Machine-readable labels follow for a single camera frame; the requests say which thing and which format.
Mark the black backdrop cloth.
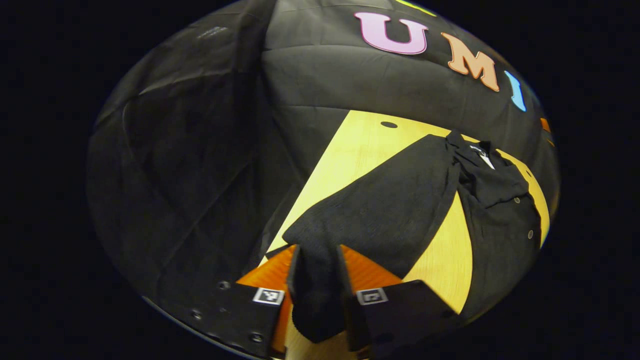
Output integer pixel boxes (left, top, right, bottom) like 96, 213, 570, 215
85, 0, 561, 311

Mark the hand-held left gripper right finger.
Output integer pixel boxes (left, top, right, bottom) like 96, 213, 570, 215
336, 244, 461, 358

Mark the black button shirt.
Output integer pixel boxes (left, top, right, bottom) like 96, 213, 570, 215
282, 131, 543, 343

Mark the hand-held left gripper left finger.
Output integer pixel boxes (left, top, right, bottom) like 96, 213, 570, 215
145, 244, 301, 360

